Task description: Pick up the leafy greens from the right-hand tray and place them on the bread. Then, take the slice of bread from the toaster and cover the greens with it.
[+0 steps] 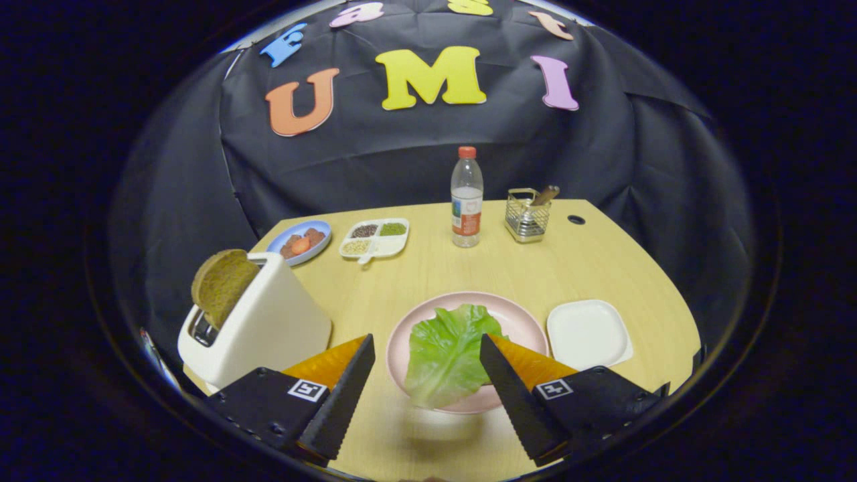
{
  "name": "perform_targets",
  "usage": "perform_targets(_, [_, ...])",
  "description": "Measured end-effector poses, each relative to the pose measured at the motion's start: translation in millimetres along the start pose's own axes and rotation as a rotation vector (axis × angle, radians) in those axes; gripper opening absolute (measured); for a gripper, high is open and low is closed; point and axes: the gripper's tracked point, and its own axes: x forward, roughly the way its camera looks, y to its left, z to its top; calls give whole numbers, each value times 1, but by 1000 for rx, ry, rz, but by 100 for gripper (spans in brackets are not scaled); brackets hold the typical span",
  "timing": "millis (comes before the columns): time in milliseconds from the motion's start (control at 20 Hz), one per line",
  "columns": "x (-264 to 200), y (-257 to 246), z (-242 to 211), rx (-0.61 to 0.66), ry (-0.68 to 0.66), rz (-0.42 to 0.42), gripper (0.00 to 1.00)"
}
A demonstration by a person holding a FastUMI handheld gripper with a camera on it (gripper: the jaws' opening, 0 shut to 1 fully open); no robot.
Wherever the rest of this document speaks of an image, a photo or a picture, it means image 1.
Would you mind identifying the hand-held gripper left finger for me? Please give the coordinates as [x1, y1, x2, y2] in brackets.
[204, 333, 376, 467]

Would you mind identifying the white square plate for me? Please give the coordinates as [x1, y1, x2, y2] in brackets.
[546, 299, 634, 372]

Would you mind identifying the clear water bottle red cap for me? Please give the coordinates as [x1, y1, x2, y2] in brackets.
[451, 146, 484, 248]

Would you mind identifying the small blue plate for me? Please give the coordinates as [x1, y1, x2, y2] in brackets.
[266, 220, 333, 267]

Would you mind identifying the metal wire utensil holder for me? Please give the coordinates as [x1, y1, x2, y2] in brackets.
[504, 188, 552, 244]

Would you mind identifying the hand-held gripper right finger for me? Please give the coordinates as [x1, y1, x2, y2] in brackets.
[479, 333, 670, 468]

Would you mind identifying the white toaster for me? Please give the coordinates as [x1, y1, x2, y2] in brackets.
[177, 252, 333, 391]

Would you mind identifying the green lettuce leaf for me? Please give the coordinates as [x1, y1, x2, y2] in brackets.
[404, 304, 510, 409]

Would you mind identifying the white divided seed tray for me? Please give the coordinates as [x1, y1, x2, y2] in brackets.
[339, 218, 410, 265]

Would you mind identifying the pink round plate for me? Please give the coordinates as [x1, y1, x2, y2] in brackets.
[386, 291, 550, 414]

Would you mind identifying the brown toast slice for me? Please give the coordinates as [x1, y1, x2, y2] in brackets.
[191, 249, 260, 330]

